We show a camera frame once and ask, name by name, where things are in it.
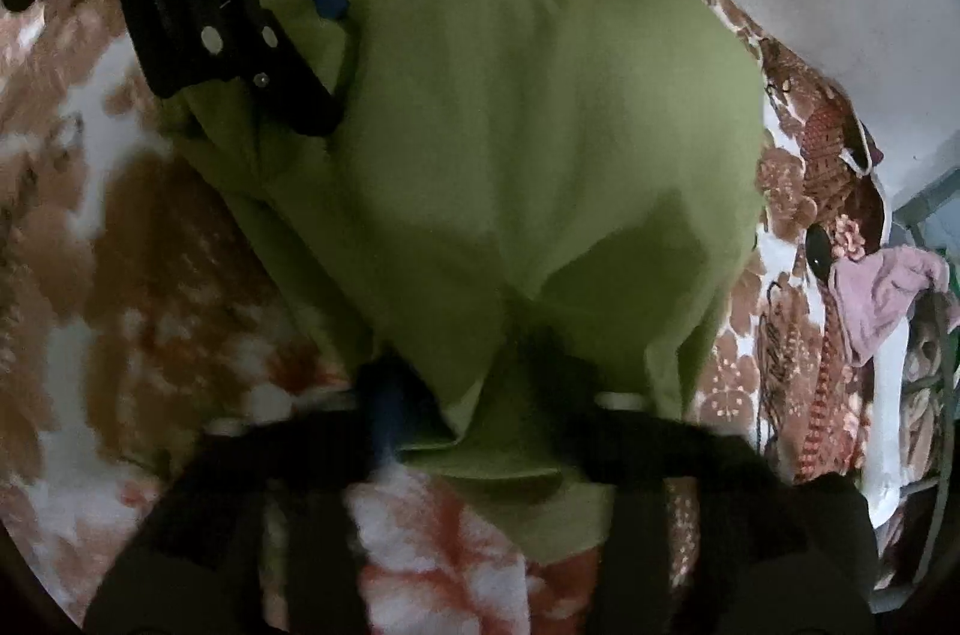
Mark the metal frame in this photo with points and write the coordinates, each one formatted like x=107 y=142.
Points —
x=926 y=196

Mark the green garment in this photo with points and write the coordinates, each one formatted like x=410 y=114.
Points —
x=525 y=118

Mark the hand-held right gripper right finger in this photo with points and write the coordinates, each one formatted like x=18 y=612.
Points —
x=630 y=447

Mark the pink cloth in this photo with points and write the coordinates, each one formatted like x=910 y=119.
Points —
x=885 y=290

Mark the red patterned cloth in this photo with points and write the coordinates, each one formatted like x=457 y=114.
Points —
x=825 y=133

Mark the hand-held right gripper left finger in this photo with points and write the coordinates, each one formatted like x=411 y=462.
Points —
x=386 y=414

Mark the white cloth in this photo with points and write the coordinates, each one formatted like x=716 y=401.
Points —
x=889 y=410

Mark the pile of clothes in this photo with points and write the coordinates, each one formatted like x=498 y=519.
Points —
x=926 y=380

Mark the floral blanket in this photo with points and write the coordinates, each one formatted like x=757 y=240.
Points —
x=150 y=268

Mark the black oval object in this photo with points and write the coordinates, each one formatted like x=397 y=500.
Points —
x=817 y=249

